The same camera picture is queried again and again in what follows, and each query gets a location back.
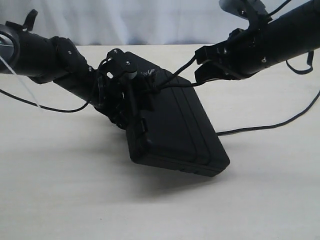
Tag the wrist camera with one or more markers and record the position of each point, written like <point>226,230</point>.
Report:
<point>119,65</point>
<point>251,10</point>

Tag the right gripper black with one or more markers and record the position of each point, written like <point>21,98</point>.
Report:
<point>242,55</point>

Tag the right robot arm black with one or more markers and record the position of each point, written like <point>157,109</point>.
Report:
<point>295,33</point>

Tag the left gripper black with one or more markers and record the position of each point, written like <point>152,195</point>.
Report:
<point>115,98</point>

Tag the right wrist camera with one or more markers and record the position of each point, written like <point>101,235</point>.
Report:
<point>251,10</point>

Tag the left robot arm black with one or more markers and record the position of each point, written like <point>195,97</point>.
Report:
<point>57,59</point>

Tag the black plastic carrying case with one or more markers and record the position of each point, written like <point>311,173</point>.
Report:
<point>170,128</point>

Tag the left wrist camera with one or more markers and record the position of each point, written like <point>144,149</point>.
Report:
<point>119,65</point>

